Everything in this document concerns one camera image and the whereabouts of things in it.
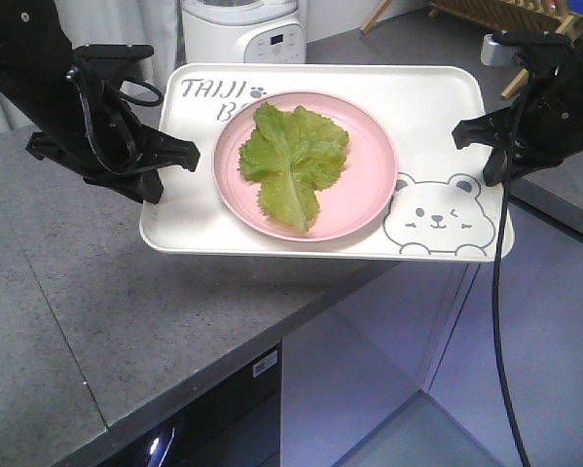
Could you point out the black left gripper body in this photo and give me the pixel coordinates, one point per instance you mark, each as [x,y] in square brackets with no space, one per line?
[89,136]

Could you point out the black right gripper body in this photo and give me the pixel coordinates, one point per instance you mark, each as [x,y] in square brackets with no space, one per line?
[545,123]

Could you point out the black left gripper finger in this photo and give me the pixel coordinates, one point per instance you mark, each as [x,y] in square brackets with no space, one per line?
[145,186]
[168,150]

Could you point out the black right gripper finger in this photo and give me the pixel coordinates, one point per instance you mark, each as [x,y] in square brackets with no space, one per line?
[513,164]
[493,129]

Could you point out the green lettuce leaf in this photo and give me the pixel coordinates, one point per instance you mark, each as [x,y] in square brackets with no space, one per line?
[292,155]

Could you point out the pink round plate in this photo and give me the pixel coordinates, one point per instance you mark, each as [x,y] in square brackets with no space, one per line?
[363,191]

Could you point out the cream bear serving tray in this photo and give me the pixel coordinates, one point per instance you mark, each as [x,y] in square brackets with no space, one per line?
[440,209]

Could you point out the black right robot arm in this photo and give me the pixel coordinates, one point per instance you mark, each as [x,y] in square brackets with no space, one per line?
[564,66]

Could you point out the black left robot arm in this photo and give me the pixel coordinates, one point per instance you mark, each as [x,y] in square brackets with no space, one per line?
[37,59]

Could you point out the wooden dish rack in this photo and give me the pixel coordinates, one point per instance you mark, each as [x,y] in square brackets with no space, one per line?
[563,17]

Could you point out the white rice cooker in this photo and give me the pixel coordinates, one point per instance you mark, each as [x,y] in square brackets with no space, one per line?
[268,32]

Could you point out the black disinfection cabinet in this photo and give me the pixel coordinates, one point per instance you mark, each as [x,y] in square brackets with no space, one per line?
[235,423]

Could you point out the grey cabinet door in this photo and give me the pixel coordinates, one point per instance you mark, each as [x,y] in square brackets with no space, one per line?
[356,378]

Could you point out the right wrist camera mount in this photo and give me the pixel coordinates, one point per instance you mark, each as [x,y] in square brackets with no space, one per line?
[500,48]

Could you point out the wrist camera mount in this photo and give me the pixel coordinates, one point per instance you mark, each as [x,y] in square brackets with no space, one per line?
[500,48]
[112,59]

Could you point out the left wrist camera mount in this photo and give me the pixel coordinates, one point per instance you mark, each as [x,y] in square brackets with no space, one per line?
[112,59]

